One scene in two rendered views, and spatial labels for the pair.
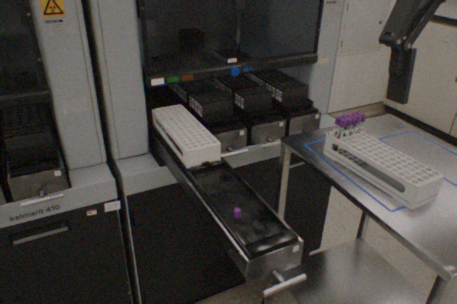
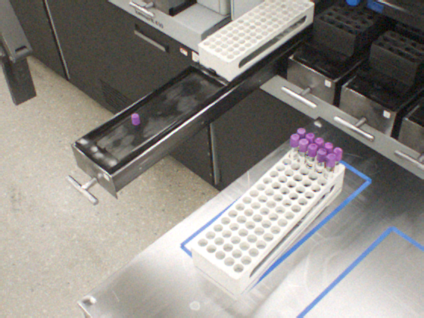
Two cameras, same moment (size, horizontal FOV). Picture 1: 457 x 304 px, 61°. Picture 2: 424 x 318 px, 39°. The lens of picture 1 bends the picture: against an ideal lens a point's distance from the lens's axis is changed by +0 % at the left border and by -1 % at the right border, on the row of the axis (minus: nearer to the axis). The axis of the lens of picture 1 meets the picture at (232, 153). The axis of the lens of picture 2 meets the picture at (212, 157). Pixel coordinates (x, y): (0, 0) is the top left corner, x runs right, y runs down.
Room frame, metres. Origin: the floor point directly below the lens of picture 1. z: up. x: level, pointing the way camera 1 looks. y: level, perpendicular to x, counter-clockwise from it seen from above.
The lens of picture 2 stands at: (0.62, -0.95, 1.67)
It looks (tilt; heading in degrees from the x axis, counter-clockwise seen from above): 47 degrees down; 77
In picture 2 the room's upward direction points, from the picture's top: 5 degrees counter-clockwise
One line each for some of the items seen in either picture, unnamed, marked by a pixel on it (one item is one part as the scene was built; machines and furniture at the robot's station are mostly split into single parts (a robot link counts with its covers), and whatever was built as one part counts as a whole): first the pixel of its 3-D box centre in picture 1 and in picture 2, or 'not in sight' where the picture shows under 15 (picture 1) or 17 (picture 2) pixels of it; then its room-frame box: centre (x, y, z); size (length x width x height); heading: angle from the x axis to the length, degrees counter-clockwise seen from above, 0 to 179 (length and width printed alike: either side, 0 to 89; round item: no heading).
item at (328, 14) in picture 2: (213, 106); (342, 31); (1.19, 0.06, 0.85); 0.12 x 0.02 x 0.06; 118
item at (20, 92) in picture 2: not in sight; (18, 76); (0.54, -0.33, 1.21); 0.03 x 0.01 x 0.07; 27
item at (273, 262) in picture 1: (209, 180); (204, 90); (0.86, 0.06, 0.78); 0.73 x 0.14 x 0.09; 28
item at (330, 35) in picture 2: (216, 109); (335, 35); (1.17, 0.05, 0.85); 0.12 x 0.02 x 0.06; 119
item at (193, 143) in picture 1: (183, 134); (257, 35); (1.01, 0.14, 0.83); 0.30 x 0.10 x 0.06; 28
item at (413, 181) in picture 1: (378, 163); (271, 215); (0.85, -0.37, 0.85); 0.30 x 0.10 x 0.06; 32
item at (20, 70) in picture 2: not in sight; (20, 64); (0.55, -0.34, 1.24); 0.03 x 0.01 x 0.05; 117
